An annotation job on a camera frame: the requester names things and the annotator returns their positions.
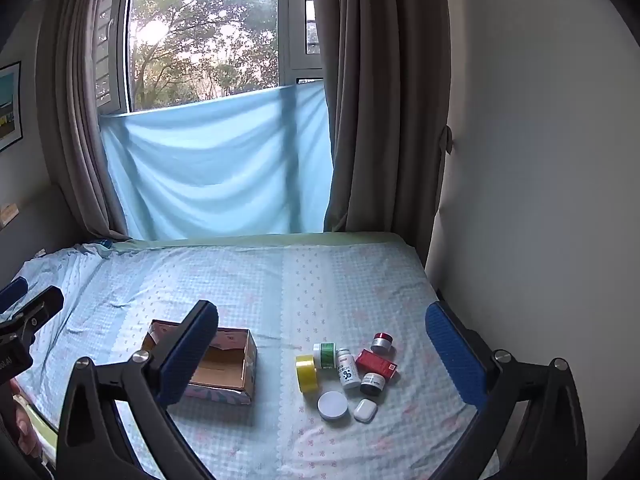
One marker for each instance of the white round tin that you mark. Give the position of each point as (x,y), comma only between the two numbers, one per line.
(334,405)

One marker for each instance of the beige curtain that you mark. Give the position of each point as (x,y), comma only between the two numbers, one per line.
(75,110)
(385,110)

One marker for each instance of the window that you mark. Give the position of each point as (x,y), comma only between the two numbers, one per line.
(200,35)

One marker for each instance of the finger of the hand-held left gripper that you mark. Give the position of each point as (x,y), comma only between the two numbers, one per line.
(37,307)
(12,291)

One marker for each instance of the green label jar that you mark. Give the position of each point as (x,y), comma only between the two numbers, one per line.
(326,355)

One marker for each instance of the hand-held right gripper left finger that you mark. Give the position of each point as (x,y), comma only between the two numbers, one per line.
(182,360)

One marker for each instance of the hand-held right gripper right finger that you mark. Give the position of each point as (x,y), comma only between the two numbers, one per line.
(455,355)

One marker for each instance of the person's left hand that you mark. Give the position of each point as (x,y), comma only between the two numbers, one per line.
(22,422)

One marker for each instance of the white earbuds case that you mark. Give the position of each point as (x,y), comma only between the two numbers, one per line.
(365,410)

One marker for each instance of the red carton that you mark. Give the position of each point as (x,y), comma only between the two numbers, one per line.
(376,364)

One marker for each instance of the small wooden block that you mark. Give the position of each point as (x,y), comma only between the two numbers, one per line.
(7,215)

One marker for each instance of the checked floral bed sheet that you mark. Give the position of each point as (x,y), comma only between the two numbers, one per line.
(320,290)

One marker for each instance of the cardboard box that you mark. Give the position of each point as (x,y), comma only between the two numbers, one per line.
(222,366)

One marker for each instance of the framed wall picture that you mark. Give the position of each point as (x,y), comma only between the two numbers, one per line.
(9,105)

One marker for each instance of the light blue hanging cloth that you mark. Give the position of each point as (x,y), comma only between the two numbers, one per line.
(215,160)

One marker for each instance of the white pill bottle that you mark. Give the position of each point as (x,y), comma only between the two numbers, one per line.
(348,371)

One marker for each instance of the curtain tieback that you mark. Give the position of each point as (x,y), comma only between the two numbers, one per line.
(445,140)

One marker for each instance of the red lid silver jar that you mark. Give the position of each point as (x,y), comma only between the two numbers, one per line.
(382,343)

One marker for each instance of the yellow tape roll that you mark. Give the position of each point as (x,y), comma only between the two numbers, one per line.
(306,374)

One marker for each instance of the black jar white label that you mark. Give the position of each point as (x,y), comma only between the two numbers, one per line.
(373,384)

